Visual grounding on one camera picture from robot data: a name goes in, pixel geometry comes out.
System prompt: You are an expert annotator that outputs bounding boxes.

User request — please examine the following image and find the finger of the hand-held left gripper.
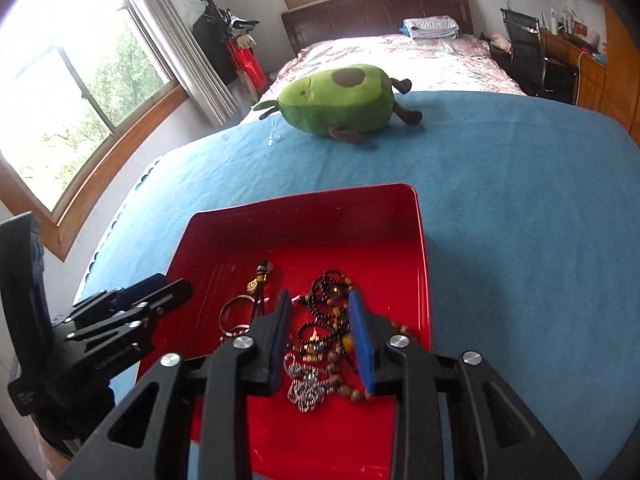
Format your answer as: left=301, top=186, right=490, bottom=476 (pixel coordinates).
left=65, top=279, right=194, bottom=343
left=75, top=273, right=168, bottom=318

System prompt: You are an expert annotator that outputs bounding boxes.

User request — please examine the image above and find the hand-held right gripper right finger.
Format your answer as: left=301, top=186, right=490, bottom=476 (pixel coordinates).
left=347, top=290, right=581, bottom=480

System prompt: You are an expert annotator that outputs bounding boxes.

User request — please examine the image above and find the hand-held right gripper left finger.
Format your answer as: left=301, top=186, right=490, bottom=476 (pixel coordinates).
left=75, top=289, right=295, bottom=480

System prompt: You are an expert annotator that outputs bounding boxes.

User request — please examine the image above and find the brown bead bracelet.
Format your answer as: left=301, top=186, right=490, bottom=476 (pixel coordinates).
left=322, top=324, right=417, bottom=402

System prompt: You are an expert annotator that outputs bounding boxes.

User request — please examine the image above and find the silver chain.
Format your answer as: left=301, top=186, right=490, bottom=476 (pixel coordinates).
left=284, top=351, right=332, bottom=414

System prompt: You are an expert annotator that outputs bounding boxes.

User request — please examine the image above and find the black bead necklace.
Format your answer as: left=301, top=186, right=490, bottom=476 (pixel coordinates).
left=296, top=269, right=357, bottom=362

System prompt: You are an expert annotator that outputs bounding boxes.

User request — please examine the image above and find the silver key ring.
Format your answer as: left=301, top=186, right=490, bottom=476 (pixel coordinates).
left=217, top=260, right=274, bottom=346

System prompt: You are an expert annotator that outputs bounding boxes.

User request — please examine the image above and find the red plastic tray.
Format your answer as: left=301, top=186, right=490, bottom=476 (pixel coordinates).
left=136, top=183, right=434, bottom=480

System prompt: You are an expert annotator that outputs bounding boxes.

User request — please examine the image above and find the person's left hand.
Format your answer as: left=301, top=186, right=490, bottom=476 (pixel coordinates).
left=36, top=377, right=117, bottom=460

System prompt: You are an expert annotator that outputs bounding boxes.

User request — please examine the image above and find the green avocado plush toy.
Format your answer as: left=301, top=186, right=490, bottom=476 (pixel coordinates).
left=252, top=64, right=425, bottom=146

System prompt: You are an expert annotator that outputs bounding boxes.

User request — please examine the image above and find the red bag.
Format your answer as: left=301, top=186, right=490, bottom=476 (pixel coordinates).
left=227, top=40, right=268, bottom=90

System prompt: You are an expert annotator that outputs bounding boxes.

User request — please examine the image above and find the black hanging garment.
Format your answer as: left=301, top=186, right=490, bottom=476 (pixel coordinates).
left=192, top=10, right=238, bottom=86

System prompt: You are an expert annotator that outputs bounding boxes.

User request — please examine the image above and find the striped side window curtain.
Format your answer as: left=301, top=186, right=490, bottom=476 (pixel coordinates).
left=112, top=0, right=240, bottom=128

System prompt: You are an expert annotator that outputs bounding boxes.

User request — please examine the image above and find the floral bed sheet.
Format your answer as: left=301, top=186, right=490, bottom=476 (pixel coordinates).
left=240, top=34, right=528, bottom=126

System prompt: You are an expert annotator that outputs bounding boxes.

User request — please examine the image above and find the wooden coat rack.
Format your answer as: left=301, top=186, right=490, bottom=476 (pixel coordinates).
left=196, top=0, right=261, bottom=86

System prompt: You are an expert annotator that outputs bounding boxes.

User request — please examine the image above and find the folded patterned towel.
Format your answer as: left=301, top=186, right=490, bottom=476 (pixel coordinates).
left=402, top=16, right=461, bottom=40

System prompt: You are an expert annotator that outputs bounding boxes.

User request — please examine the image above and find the dark wooden headboard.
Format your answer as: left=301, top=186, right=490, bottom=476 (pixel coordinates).
left=281, top=0, right=475, bottom=58

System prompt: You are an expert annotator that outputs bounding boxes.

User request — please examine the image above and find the black office chair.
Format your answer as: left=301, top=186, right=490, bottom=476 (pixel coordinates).
left=500, top=8, right=578, bottom=102

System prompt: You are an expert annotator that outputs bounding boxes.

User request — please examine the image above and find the wooden desk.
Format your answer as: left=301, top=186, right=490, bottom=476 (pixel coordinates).
left=540, top=30, right=608, bottom=111

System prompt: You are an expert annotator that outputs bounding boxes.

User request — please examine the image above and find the wooden wardrobe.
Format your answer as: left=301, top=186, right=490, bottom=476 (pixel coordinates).
left=602, top=2, right=640, bottom=146

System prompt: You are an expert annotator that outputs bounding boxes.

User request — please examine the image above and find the large wooden frame window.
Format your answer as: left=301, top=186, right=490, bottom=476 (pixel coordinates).
left=0, top=0, right=188, bottom=261

